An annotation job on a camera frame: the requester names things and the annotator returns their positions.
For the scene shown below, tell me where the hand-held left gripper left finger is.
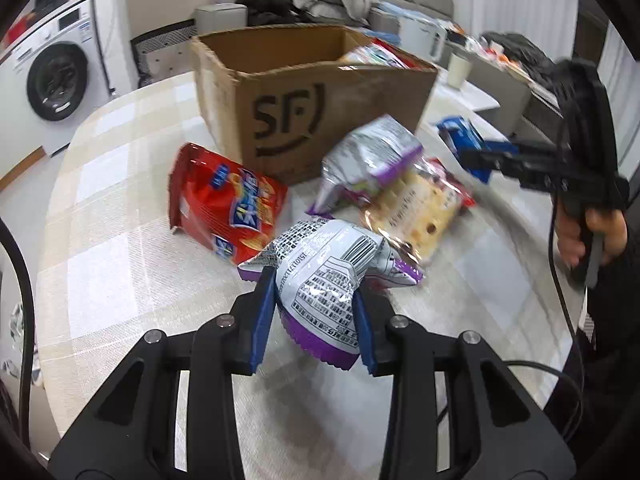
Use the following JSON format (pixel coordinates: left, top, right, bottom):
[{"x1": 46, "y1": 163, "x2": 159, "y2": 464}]
[{"x1": 47, "y1": 265, "x2": 278, "y2": 480}]

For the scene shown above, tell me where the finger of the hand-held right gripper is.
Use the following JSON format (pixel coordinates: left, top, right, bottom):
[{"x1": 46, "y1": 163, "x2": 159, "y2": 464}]
[
  {"x1": 460, "y1": 150, "x2": 526, "y2": 182},
  {"x1": 477, "y1": 140, "x2": 528, "y2": 160}
]

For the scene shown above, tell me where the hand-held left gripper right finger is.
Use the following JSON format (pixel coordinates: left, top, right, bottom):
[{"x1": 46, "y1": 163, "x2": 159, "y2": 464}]
[{"x1": 350, "y1": 290, "x2": 578, "y2": 480}]

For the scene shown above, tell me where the blue biscuit packet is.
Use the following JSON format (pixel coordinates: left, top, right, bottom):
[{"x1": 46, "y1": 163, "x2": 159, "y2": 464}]
[{"x1": 436, "y1": 116, "x2": 496, "y2": 184}]

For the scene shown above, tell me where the silver packet purple trim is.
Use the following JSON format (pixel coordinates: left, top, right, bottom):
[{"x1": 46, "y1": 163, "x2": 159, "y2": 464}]
[
  {"x1": 237, "y1": 217, "x2": 426, "y2": 372},
  {"x1": 306, "y1": 115, "x2": 425, "y2": 218}
]

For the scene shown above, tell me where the clear cracker packet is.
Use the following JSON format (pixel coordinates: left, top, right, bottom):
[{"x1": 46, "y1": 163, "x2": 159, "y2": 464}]
[{"x1": 362, "y1": 157, "x2": 476, "y2": 266}]

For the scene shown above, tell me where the red chips packet blue label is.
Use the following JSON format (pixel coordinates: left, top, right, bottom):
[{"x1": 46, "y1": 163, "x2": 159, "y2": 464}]
[{"x1": 168, "y1": 142, "x2": 289, "y2": 266}]

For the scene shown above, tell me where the white packet red trim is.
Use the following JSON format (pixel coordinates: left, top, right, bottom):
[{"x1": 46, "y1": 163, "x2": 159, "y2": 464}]
[{"x1": 340, "y1": 40, "x2": 426, "y2": 68}]

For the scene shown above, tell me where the brown cardboard box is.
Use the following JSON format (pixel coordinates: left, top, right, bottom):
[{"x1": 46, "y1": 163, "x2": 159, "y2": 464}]
[{"x1": 190, "y1": 25, "x2": 439, "y2": 191}]

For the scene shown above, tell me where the person's right forearm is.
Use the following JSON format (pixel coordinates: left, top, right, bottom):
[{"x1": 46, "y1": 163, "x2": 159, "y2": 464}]
[{"x1": 575, "y1": 255, "x2": 640, "y2": 401}]

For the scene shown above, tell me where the person's right hand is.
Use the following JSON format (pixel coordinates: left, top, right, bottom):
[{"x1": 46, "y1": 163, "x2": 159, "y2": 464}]
[{"x1": 556, "y1": 205, "x2": 628, "y2": 268}]

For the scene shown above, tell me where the grey low bench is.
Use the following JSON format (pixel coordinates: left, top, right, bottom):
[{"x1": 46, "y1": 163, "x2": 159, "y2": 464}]
[{"x1": 470, "y1": 52, "x2": 566, "y2": 136}]

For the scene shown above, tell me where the cream cup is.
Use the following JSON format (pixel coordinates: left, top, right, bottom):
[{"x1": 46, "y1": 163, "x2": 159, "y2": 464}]
[{"x1": 446, "y1": 52, "x2": 473, "y2": 90}]

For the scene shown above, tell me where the dark green jacket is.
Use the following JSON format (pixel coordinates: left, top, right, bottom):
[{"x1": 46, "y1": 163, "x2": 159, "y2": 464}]
[{"x1": 480, "y1": 32, "x2": 556, "y2": 81}]

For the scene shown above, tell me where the white electric kettle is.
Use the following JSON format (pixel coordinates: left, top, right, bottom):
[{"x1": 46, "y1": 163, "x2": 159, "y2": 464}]
[{"x1": 400, "y1": 12, "x2": 448, "y2": 63}]

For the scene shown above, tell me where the light blue cloth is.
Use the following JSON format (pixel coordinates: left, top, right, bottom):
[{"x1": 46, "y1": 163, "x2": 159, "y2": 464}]
[{"x1": 375, "y1": 2, "x2": 426, "y2": 18}]

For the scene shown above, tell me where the black jacket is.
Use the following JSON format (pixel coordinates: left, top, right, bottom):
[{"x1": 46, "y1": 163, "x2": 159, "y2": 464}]
[{"x1": 235, "y1": 0, "x2": 301, "y2": 26}]

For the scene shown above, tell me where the black patterned chair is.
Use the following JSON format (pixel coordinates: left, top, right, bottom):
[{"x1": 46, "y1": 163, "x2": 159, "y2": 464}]
[{"x1": 131, "y1": 19, "x2": 198, "y2": 88}]

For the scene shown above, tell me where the white washing machine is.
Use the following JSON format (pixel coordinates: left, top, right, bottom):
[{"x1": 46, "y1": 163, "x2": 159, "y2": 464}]
[{"x1": 0, "y1": 0, "x2": 111, "y2": 156}]

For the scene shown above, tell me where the red box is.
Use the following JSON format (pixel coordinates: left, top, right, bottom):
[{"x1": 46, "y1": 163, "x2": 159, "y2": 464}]
[{"x1": 5, "y1": 10, "x2": 38, "y2": 41}]

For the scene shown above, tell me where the thick black cable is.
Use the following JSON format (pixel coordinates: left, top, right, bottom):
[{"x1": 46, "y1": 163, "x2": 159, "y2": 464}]
[{"x1": 0, "y1": 217, "x2": 38, "y2": 416}]

